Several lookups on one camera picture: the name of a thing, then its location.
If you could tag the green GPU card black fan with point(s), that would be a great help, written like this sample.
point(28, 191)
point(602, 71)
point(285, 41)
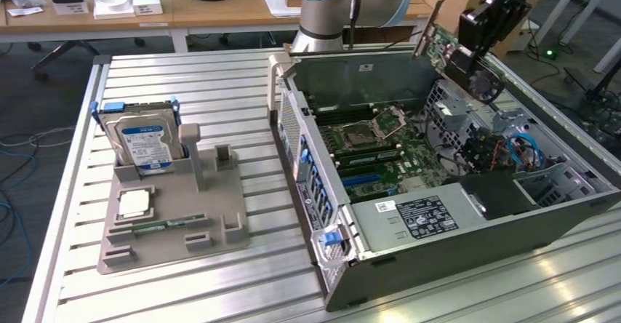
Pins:
point(435, 43)

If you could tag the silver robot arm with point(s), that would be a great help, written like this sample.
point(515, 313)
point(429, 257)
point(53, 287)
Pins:
point(322, 14)

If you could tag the beige control box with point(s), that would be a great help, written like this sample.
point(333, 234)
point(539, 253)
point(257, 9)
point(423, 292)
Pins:
point(526, 39)

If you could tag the small green indicator light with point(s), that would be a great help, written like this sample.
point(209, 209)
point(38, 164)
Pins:
point(550, 52)

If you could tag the small white case sticker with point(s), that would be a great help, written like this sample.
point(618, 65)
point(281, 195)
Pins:
point(366, 67)

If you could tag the perforated metal drive cage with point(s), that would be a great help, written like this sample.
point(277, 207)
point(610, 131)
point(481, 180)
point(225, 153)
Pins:
point(450, 115)

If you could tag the black stand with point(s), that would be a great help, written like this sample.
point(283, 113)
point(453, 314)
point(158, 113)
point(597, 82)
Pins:
point(594, 94)

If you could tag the metal socket cover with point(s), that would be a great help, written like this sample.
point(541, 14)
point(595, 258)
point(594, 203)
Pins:
point(391, 109)

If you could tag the CPU socket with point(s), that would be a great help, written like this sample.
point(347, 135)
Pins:
point(358, 135)

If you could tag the green motherboard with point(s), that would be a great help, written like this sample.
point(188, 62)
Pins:
point(402, 163)

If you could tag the white paper stack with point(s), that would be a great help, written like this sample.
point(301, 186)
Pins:
point(278, 6)

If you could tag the green RAM stick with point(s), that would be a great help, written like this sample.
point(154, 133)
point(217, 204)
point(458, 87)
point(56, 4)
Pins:
point(154, 225)
point(367, 157)

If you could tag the silver chipset heat sink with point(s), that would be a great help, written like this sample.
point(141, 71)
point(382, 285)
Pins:
point(417, 183)

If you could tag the black expansion slot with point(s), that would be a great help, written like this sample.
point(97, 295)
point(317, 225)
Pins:
point(361, 172)

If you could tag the metal disk bay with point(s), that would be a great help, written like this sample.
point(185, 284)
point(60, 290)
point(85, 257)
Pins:
point(557, 184)

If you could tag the blue expansion slot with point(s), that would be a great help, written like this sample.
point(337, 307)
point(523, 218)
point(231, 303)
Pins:
point(361, 182)

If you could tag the white barcode sticker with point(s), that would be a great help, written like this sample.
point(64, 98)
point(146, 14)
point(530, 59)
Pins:
point(385, 205)

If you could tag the black rating label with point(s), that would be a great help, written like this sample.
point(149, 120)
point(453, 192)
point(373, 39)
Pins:
point(426, 217)

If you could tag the grey power supply unit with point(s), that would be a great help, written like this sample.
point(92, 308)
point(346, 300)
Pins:
point(373, 228)

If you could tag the blue plastic case latch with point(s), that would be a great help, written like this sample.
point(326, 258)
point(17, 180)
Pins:
point(330, 237)

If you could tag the white cube box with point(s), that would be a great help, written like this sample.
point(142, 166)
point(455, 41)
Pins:
point(145, 4)

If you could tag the dark grey PC case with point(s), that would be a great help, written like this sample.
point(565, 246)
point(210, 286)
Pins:
point(435, 275)

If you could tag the flat white box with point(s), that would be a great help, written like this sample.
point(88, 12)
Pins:
point(113, 14)

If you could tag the hard disk in blue caddy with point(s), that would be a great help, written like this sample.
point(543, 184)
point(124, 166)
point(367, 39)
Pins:
point(145, 141)

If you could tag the white tape roll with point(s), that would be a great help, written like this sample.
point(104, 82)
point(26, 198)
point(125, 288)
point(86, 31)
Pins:
point(101, 4)

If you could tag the grey plastic parts rack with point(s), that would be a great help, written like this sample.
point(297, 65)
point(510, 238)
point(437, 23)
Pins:
point(178, 235)

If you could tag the black wheeled chair base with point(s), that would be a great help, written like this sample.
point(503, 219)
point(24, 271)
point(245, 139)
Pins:
point(62, 50)

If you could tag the silver CPU chip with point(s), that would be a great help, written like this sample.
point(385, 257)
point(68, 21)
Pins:
point(134, 203)

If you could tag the white paper card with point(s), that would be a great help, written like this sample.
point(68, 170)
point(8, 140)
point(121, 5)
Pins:
point(24, 11)

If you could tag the wooden desk white frame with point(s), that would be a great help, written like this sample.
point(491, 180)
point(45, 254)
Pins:
point(218, 14)

